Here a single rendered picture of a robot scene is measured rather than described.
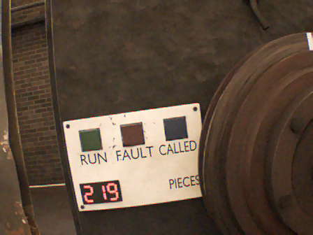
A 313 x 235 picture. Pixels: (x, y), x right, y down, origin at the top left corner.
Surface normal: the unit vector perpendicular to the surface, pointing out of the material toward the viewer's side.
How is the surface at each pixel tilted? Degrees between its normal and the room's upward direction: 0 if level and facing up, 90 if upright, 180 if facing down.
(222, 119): 90
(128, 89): 90
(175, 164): 90
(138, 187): 90
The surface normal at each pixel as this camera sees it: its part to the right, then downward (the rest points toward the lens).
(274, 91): -0.61, -0.60
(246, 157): -0.87, -0.05
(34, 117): 0.05, 0.05
